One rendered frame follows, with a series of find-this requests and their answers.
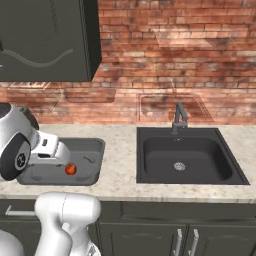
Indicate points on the dark base cupboard door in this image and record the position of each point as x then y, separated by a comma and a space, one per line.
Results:
226, 241
140, 241

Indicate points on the black kitchen sink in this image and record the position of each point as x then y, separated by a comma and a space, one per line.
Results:
190, 163

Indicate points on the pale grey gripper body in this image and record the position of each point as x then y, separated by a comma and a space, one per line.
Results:
60, 157

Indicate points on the dark drawer front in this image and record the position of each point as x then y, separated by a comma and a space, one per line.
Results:
20, 223

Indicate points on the red apple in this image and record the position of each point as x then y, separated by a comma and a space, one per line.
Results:
70, 169

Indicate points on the dark panel under sink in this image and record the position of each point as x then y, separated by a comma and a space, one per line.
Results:
186, 211

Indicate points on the dark grey tap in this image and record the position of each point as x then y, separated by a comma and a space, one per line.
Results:
180, 116

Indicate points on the dark wall cupboard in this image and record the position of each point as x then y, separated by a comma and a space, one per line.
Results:
40, 30

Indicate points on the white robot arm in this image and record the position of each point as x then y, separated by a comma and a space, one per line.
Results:
63, 213

